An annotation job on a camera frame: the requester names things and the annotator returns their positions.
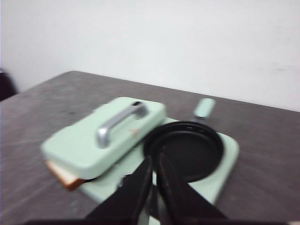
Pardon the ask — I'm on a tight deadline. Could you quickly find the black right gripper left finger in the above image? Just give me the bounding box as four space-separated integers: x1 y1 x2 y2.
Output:
86 157 153 225

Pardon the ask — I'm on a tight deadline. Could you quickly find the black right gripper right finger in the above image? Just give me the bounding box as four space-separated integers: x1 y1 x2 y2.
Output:
157 153 227 225

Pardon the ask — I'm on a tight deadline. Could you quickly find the white bread slice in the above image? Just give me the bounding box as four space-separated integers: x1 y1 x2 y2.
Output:
45 160 84 191

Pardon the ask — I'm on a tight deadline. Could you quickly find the mint green sandwich maker lid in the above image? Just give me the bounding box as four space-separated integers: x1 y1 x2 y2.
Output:
41 97 166 180

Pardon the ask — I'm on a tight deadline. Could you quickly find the mint green breakfast maker base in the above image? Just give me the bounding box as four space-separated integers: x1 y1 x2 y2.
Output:
81 117 240 225

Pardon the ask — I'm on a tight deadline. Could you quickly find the black round frying pan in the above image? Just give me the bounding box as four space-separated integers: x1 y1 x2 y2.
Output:
142 97 226 184

